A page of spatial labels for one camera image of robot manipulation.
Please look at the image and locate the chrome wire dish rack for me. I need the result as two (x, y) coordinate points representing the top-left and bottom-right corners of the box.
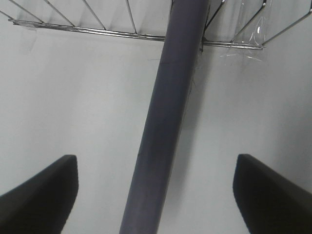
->
(0, 0), (312, 50)

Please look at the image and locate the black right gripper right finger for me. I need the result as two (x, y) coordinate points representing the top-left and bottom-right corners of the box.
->
(233, 154), (312, 234)

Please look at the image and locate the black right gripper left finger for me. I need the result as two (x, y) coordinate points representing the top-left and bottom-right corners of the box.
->
(0, 155), (78, 234)

